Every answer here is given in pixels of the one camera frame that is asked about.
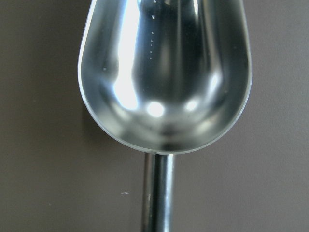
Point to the metal ice scoop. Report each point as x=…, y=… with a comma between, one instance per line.
x=165, y=77

